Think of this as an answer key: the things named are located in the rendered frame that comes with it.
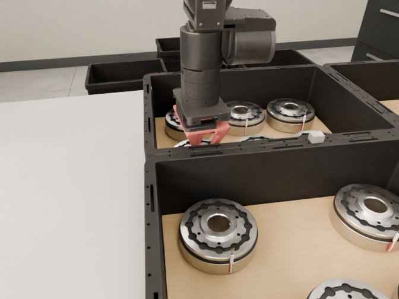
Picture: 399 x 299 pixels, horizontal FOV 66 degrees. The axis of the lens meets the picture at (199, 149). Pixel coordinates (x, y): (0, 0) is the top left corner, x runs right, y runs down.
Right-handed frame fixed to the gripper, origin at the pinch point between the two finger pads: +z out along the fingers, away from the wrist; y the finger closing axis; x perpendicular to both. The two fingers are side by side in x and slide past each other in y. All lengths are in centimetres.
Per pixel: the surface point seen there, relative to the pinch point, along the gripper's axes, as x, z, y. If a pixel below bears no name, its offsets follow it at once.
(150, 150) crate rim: 8.7, -5.1, -5.9
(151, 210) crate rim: 10.3, -4.7, -16.8
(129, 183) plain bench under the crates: 12.3, 17.6, 15.8
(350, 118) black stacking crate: -30.0, -1.4, 0.8
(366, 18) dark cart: -140, 9, 123
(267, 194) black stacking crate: -7.9, 2.9, -10.4
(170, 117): 1.9, 1.6, 15.5
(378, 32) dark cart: -140, 14, 110
